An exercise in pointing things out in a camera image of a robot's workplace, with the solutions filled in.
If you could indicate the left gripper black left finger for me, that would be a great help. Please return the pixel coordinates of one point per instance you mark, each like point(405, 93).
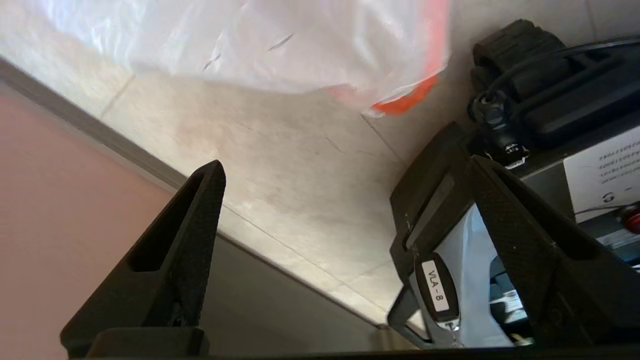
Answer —
point(165, 260)

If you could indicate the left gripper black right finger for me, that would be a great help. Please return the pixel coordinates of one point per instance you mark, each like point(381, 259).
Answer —
point(550, 260)

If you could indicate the fresh white orange-printed bag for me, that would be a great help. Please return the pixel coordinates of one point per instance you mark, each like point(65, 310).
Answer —
point(250, 45)

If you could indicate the black robot base chassis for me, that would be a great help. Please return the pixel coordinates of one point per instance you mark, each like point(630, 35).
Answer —
point(560, 100)

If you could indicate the red emergency stop button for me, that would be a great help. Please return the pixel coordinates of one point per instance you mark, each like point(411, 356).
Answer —
point(632, 220)

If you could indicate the black key fob white label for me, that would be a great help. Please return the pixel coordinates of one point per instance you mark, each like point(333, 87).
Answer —
point(437, 290)

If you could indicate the grey baseboard strip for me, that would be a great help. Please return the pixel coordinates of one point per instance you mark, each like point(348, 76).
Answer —
point(100, 131)

